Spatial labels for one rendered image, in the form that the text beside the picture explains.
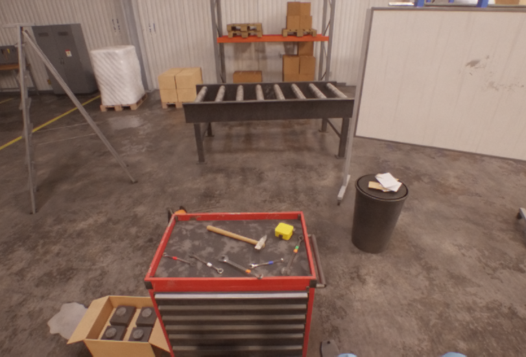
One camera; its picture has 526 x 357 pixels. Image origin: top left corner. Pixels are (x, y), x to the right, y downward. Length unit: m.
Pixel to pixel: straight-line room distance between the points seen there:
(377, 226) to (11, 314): 2.97
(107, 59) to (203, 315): 6.64
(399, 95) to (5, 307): 3.81
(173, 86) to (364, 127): 5.00
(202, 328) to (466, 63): 2.82
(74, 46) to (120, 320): 8.27
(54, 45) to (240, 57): 5.08
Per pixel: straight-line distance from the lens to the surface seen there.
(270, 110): 4.00
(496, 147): 3.33
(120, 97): 7.57
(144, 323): 2.21
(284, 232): 1.46
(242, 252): 1.41
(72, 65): 9.84
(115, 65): 7.45
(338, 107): 4.17
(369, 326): 2.34
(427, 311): 2.58
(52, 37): 9.96
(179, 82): 7.09
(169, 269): 1.41
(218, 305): 1.37
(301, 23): 7.74
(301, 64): 7.83
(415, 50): 3.02
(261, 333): 1.54
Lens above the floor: 1.90
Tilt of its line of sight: 30 degrees down
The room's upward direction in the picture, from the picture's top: 1 degrees counter-clockwise
